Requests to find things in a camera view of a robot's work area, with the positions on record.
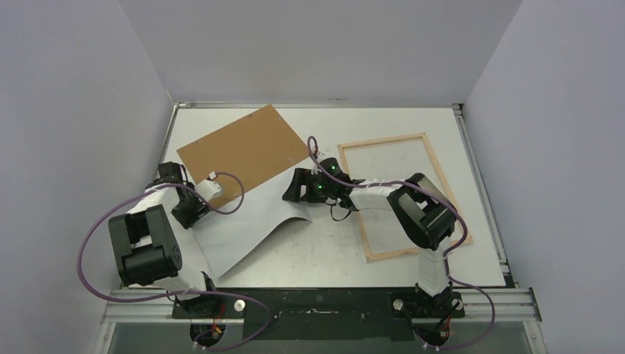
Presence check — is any light wooden picture frame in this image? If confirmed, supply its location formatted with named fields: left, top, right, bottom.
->
left=338, top=133, right=459, bottom=262

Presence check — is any white photo paper sheet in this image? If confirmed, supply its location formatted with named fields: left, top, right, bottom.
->
left=194, top=170, right=312, bottom=278

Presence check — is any brown frame backing board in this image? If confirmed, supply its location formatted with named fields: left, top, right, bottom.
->
left=175, top=105, right=308, bottom=192

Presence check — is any clear acrylic frame pane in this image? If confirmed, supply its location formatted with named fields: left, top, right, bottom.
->
left=338, top=133, right=469, bottom=261

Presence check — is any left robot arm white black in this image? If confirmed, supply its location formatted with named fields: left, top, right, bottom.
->
left=108, top=162, right=223, bottom=318

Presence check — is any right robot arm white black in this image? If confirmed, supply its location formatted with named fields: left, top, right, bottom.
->
left=282, top=158, right=458, bottom=316

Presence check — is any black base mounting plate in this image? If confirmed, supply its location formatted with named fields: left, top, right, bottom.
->
left=171, top=288, right=465, bottom=346

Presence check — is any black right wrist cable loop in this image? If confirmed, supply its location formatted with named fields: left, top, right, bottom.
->
left=329, top=202, right=354, bottom=223

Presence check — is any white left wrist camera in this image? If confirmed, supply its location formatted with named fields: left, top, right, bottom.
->
left=195, top=172, right=223, bottom=201

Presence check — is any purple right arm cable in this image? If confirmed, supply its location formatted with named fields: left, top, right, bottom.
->
left=306, top=136, right=497, bottom=352

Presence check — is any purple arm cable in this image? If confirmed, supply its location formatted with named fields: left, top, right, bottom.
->
left=76, top=170, right=270, bottom=353
left=306, top=136, right=497, bottom=352

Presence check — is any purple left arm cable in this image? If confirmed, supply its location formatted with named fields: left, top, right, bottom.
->
left=76, top=170, right=270, bottom=353

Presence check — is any aluminium front rail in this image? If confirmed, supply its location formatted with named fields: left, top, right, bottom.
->
left=101, top=288, right=542, bottom=324

